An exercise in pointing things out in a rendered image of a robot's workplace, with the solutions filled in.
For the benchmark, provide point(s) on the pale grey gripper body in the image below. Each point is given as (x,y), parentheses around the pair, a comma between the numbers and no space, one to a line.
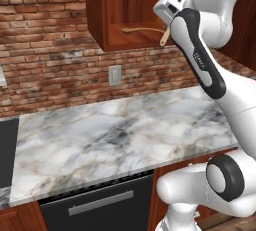
(163,11)

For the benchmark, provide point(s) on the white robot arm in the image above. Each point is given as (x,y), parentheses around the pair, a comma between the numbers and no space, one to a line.
(240,108)

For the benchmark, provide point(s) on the grey range hood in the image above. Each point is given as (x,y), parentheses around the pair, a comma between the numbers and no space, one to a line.
(2,76)

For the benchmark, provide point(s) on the black hob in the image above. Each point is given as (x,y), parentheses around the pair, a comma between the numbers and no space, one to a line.
(7,151)

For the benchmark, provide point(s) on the black dishwasher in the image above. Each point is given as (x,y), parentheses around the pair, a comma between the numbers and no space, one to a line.
(110,215)

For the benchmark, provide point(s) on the open wooden wall cabinet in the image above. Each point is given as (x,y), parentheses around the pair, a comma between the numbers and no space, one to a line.
(100,8)

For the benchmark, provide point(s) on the grey wall outlet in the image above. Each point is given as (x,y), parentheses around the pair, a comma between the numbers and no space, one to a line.
(115,75)

